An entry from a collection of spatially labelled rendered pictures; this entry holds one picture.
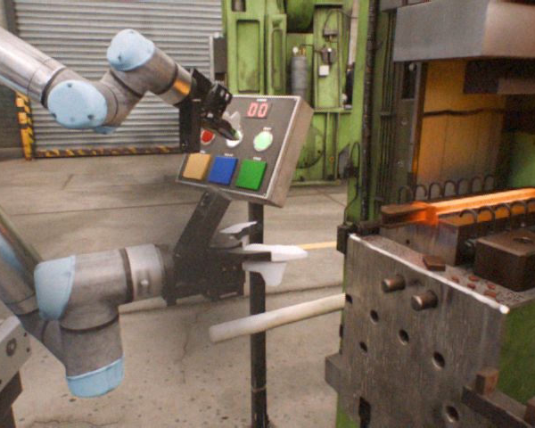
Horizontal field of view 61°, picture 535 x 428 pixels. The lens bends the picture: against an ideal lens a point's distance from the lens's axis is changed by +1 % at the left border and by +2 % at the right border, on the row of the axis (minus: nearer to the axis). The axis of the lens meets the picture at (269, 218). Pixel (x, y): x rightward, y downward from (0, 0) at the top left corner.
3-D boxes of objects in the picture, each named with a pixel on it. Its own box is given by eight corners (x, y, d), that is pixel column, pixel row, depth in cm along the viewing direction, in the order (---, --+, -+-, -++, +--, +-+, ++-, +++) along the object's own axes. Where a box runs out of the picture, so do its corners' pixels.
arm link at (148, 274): (120, 241, 64) (131, 259, 57) (152, 235, 66) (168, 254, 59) (125, 289, 66) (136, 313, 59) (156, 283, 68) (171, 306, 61)
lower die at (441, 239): (454, 267, 81) (459, 221, 79) (379, 234, 98) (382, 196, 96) (592, 233, 99) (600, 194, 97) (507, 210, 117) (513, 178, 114)
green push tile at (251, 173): (257, 189, 112) (266, 162, 113) (234, 185, 117) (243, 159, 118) (261, 191, 114) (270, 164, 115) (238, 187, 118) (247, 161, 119)
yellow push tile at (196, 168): (200, 179, 124) (209, 154, 125) (182, 176, 128) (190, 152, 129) (205, 181, 125) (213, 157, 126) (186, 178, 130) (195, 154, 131)
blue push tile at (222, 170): (227, 184, 118) (236, 158, 119) (207, 180, 123) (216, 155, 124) (231, 186, 120) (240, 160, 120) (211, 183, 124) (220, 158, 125)
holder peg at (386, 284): (388, 296, 83) (389, 282, 82) (378, 290, 85) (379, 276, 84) (405, 292, 85) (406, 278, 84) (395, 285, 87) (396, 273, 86)
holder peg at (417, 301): (419, 314, 76) (421, 300, 75) (407, 308, 78) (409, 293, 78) (437, 308, 78) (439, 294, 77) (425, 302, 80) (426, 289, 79)
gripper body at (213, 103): (235, 96, 100) (201, 66, 91) (223, 132, 99) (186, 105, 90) (211, 96, 105) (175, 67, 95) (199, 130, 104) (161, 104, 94)
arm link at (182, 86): (170, 95, 86) (144, 94, 91) (186, 107, 90) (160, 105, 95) (184, 60, 87) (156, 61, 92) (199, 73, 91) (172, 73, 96)
